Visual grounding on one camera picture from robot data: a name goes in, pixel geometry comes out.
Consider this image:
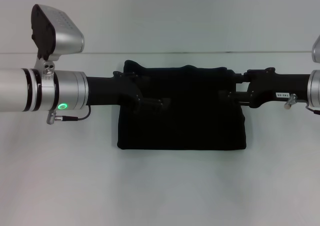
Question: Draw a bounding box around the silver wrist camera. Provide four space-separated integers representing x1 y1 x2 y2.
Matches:
311 35 320 64
30 4 85 82

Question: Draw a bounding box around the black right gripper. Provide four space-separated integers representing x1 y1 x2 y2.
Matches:
217 67 312 109

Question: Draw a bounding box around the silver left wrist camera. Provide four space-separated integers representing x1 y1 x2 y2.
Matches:
30 4 85 82

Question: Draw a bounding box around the right arm cable with plug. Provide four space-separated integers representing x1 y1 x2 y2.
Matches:
283 93 320 116

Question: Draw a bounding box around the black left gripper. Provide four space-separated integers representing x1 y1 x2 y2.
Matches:
86 71 172 114

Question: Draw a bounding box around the black shirt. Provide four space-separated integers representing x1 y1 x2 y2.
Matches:
116 59 248 151

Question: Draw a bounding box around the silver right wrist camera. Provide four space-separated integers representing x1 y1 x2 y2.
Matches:
311 35 320 64

